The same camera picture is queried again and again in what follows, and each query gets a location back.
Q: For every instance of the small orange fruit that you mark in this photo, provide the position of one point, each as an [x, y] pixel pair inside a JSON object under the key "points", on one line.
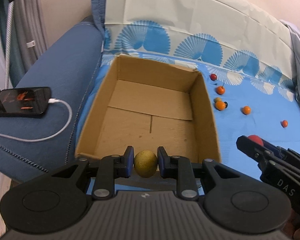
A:
{"points": [[284, 123]]}

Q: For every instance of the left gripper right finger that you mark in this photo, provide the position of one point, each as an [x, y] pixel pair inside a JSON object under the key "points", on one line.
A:
{"points": [[180, 169]]}

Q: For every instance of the red round fruit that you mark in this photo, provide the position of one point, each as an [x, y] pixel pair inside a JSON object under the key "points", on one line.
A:
{"points": [[256, 139]]}

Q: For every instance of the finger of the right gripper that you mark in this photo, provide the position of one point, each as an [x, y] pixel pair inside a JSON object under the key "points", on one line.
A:
{"points": [[271, 147], [254, 151]]}

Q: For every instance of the brown cardboard box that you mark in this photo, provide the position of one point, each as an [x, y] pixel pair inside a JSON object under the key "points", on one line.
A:
{"points": [[149, 104]]}

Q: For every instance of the small dark red fruit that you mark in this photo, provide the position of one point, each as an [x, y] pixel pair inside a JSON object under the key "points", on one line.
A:
{"points": [[213, 77]]}

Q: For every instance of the blue sofa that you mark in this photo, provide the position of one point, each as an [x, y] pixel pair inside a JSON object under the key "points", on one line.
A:
{"points": [[30, 147]]}

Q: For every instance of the black smartphone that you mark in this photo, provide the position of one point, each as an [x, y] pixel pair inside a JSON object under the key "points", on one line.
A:
{"points": [[30, 102]]}

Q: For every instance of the person's left hand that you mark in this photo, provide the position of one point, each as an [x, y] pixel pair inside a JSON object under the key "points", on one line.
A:
{"points": [[292, 227]]}

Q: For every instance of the yellow-green round fruit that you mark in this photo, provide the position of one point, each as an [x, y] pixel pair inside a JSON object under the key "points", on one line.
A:
{"points": [[145, 163]]}

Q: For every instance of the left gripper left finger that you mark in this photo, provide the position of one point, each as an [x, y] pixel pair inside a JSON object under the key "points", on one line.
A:
{"points": [[109, 169]]}

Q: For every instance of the grey curtain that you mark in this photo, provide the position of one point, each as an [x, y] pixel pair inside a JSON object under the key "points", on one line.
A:
{"points": [[28, 35]]}

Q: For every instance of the orange round fruit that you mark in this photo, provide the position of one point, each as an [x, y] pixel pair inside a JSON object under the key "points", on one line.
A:
{"points": [[220, 105]]}

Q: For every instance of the blue patterned sheet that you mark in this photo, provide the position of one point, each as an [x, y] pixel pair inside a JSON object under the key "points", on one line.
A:
{"points": [[249, 50]]}

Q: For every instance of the orange fruit with stem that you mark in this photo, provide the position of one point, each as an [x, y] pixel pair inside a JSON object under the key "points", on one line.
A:
{"points": [[220, 90]]}

